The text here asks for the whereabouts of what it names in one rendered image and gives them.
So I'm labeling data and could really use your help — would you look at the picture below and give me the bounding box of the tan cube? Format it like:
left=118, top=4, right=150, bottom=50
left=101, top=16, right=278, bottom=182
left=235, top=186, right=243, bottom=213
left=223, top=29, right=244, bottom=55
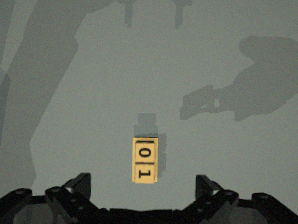
left=135, top=162, right=155, bottom=183
left=135, top=140, right=155, bottom=162

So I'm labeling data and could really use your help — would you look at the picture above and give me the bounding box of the tan rectangular tray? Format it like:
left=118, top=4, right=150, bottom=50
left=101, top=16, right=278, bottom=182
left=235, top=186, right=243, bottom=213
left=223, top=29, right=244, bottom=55
left=132, top=137, right=158, bottom=182

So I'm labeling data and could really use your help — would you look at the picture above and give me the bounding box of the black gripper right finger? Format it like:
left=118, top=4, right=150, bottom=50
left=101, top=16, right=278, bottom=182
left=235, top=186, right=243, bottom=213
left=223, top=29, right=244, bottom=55
left=163, top=175, right=298, bottom=224

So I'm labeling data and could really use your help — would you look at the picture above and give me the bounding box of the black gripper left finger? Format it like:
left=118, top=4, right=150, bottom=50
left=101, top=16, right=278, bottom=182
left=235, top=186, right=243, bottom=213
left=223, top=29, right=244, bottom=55
left=0, top=173, right=114, bottom=224

